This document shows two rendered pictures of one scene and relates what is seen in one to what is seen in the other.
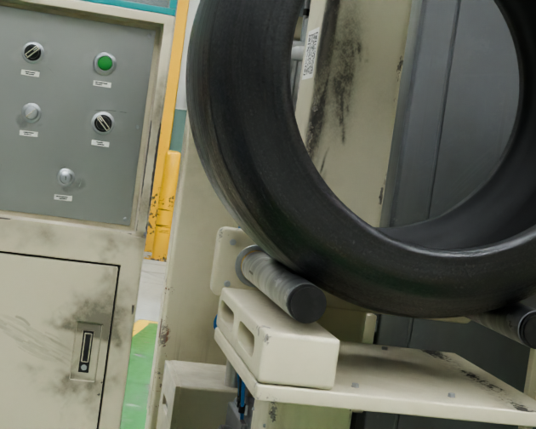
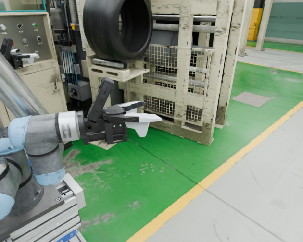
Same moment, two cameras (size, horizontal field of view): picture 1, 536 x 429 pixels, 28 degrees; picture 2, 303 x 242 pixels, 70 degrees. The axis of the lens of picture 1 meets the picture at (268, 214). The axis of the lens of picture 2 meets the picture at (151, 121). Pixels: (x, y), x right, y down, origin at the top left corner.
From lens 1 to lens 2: 1.05 m
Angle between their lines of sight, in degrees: 51
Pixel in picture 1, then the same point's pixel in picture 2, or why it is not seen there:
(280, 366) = (124, 76)
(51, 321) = (47, 81)
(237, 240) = (90, 57)
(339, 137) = not seen: hidden behind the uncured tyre
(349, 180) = not seen: hidden behind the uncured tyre
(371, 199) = not seen: hidden behind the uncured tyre
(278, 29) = (116, 25)
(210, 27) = (104, 26)
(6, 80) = (16, 34)
